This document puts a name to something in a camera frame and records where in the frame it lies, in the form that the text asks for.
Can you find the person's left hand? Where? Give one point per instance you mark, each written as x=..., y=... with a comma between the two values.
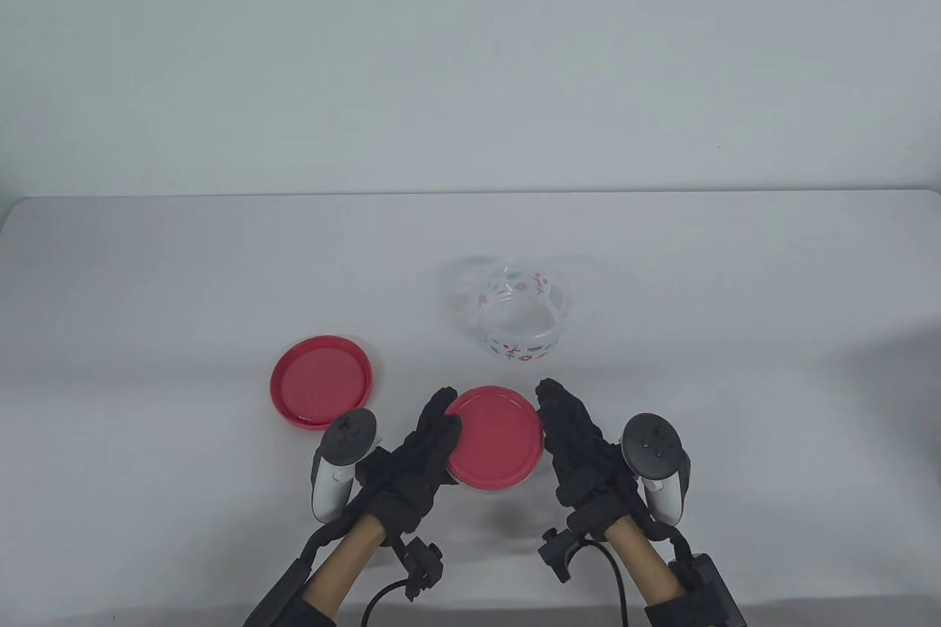
x=412, y=473

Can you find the large clear printed food container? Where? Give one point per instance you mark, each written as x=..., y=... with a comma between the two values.
x=522, y=314

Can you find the person's right hand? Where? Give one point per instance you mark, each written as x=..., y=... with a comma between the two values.
x=581, y=465

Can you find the large red container lid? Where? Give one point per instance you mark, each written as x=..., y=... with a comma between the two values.
x=320, y=381

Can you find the black and white controller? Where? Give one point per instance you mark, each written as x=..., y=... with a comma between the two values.
x=654, y=443
x=349, y=436

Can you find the black box with white label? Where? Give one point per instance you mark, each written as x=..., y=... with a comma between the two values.
x=276, y=594

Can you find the plain black forearm box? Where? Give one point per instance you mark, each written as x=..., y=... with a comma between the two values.
x=713, y=590

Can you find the person's right forearm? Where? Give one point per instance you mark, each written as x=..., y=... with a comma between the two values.
x=650, y=568

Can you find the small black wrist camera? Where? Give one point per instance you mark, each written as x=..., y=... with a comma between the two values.
x=562, y=553
x=423, y=568

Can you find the medium red container lid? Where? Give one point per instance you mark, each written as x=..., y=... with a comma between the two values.
x=496, y=436

